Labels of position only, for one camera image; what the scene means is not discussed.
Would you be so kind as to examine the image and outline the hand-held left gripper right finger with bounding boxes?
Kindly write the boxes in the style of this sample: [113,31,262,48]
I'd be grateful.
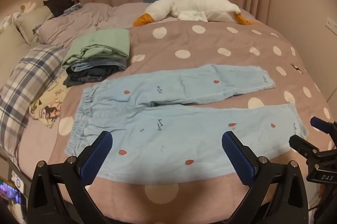
[222,131,309,224]

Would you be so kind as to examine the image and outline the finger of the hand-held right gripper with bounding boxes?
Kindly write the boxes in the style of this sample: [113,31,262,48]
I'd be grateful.
[310,117,337,135]
[289,135,320,159]

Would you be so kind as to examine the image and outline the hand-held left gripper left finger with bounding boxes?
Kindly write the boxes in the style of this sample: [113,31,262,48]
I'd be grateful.
[26,131,114,224]

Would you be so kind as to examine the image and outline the light blue strawberry pants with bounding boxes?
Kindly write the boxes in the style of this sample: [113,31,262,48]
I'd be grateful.
[64,64,309,185]

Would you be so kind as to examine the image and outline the yellow cartoon print cloth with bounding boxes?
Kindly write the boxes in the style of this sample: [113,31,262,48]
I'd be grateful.
[29,75,71,129]

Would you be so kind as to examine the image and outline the folded dark jeans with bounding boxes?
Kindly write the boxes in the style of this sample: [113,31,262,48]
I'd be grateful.
[63,66,124,87]

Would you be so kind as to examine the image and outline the device with lit screen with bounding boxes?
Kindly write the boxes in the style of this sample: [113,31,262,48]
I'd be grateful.
[0,171,28,205]

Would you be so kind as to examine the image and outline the folded blue jeans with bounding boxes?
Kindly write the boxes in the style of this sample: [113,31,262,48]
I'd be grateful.
[71,58,128,72]

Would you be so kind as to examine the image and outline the plaid pillow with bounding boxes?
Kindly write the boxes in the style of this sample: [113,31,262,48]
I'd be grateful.
[0,45,69,159]

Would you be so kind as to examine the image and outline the folded green garment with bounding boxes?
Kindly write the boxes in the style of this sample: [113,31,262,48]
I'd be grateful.
[62,29,131,68]

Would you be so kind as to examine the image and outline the pink polka dot bedspread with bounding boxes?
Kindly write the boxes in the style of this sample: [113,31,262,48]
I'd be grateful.
[22,20,333,223]

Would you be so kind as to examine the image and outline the beige padded headboard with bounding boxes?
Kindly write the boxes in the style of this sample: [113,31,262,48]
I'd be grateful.
[0,24,32,88]

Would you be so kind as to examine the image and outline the pink quilt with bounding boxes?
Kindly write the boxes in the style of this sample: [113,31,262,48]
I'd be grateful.
[35,2,156,47]

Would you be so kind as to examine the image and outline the blue plaid shirt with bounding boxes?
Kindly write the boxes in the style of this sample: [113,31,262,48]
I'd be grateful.
[63,3,83,16]

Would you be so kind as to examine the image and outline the beige pillow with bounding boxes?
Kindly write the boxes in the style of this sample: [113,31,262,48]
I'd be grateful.
[14,6,54,45]

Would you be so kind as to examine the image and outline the black garment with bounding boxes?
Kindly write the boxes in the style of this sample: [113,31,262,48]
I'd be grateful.
[43,0,75,18]

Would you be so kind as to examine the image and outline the white goose plush toy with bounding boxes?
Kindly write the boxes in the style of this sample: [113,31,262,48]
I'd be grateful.
[133,0,260,27]

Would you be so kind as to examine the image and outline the white wall socket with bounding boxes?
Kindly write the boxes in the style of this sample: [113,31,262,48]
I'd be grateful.
[325,17,337,35]

